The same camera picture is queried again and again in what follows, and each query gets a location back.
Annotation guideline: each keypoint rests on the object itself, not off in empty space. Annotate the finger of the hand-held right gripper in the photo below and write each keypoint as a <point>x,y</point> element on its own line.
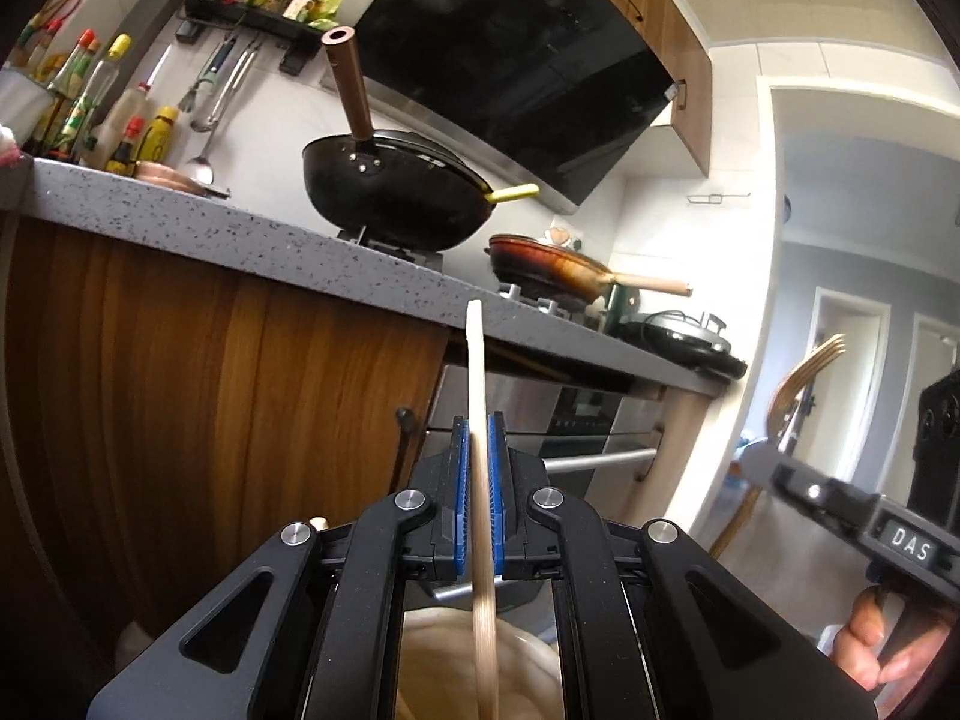
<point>825,499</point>

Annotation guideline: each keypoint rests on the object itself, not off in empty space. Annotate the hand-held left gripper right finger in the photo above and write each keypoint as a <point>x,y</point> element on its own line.
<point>497,495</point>

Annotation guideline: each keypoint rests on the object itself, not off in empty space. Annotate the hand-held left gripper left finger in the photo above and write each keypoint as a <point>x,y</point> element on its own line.
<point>461,495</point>

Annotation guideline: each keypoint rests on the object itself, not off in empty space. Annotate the wooden fork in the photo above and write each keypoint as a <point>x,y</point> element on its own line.
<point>787,397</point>

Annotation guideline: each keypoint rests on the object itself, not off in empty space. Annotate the light wooden stick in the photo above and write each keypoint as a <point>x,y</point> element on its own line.
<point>476,360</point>

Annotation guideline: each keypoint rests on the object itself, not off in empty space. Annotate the white floral ceramic utensil holder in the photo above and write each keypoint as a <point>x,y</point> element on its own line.
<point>442,660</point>

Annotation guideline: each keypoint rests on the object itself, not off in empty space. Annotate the person's right hand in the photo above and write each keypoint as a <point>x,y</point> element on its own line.
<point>855,637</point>

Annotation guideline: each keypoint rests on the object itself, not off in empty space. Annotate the stainless steel oven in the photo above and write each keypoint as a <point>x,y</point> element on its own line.
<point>570,420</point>

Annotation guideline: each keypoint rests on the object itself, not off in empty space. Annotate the black gas stove grate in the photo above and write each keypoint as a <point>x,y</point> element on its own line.
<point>390,247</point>
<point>540,298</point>

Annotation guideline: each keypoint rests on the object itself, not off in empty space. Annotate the black pot with lid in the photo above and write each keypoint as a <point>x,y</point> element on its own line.
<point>675,337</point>

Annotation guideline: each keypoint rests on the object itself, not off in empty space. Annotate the dark green pot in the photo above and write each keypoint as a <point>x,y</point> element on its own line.
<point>619,307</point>

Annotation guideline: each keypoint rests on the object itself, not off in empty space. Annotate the wooden base cabinet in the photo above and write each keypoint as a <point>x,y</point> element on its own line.
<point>187,390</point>

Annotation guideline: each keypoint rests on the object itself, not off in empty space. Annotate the grey speckled countertop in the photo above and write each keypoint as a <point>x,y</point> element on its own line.
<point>225,221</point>

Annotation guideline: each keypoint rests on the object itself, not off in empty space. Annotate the metal hanging ladle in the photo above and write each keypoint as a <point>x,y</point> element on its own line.
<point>201,161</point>

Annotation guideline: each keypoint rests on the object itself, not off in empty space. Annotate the copper dish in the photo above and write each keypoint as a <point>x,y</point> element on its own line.
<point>176,176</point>

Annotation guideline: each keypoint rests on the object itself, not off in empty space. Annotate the black glass range hood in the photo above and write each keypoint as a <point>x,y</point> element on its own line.
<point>525,52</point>

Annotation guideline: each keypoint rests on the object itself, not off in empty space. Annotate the yellow squeeze bottle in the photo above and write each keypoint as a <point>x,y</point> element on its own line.
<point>159,136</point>

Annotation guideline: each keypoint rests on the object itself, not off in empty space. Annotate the metal hanging tongs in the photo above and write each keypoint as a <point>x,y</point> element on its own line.
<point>232,82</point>

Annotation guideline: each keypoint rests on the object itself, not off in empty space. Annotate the wooden upper cabinet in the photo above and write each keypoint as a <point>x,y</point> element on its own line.
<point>660,30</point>

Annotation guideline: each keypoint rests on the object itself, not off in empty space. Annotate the clear cooking oil bottle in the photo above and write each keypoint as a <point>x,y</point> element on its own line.
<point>124,127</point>

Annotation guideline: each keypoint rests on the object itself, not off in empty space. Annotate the green seasoning packet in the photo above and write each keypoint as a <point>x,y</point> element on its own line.
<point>330,0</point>

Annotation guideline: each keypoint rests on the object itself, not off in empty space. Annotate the black lid spice jar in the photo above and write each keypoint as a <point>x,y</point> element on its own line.
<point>301,6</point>

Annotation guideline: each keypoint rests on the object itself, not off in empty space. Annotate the yellow cap clear bottle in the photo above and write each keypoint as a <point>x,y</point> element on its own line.
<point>105,90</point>

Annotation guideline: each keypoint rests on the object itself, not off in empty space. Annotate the red cap green label bottle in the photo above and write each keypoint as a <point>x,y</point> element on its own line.
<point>75,101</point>

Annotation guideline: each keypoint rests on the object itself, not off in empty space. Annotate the black wall spice rack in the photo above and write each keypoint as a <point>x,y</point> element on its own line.
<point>247,19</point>

